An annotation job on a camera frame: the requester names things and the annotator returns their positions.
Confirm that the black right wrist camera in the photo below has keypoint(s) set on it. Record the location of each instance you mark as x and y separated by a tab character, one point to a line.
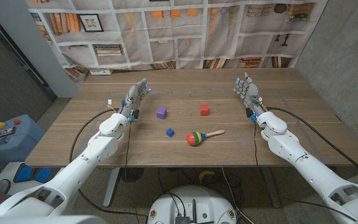
249	112

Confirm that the white board with blue pads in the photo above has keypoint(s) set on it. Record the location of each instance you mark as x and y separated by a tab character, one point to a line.
26	174

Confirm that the purple magnetic cube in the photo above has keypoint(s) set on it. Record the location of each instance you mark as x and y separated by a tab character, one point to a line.
161	113

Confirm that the blue-grey storage box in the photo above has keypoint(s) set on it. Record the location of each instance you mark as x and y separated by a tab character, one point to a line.
20	146

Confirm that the printed bookshelf backdrop cloth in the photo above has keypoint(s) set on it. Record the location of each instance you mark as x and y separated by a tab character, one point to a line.
172	31

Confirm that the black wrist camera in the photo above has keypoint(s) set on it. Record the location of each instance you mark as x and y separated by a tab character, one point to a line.
136	114
249	112

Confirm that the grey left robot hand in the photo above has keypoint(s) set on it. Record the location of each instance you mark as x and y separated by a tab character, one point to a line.
134	96

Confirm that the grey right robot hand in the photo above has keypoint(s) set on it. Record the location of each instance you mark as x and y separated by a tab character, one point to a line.
250	93

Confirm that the yellow banana toy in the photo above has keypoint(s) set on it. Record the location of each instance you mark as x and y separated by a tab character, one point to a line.
206	174

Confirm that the small blue block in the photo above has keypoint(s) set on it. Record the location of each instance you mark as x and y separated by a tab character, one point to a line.
170	132

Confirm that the small red toy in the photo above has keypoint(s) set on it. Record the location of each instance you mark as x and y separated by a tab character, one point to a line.
17	121

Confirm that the black round floor base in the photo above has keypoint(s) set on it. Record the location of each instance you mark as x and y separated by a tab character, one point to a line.
131	175

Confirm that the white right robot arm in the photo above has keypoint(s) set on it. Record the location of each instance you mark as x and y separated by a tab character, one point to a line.
309	168

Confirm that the white table leg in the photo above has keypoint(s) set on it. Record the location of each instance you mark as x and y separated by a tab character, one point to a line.
272	189
110	189

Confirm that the colourful striped wooden maraca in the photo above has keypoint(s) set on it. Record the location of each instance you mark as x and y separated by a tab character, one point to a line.
194	138

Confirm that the white power strip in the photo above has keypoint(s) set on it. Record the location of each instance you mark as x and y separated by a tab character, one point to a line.
101	71

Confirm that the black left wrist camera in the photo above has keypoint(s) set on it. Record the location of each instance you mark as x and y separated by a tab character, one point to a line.
136	114

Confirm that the white robot torso base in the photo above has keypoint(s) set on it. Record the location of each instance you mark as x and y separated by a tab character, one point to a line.
191	202

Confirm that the red magnetic cube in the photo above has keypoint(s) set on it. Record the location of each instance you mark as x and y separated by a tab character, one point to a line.
204	110

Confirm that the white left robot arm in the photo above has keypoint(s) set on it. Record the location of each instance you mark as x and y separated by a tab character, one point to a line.
73	174

